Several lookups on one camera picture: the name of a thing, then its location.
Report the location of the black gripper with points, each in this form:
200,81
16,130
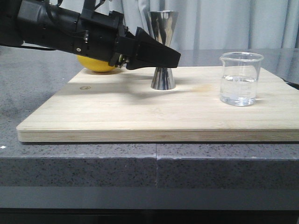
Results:
104,37

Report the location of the silver steel jigger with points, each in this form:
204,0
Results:
163,24

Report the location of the clear glass beaker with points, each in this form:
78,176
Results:
240,75

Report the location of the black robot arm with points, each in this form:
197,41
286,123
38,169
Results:
25,23

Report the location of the yellow lemon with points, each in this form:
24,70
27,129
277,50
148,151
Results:
94,64

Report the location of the grey curtain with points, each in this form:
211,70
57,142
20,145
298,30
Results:
218,24

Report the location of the light wooden cutting board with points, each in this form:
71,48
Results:
122,106

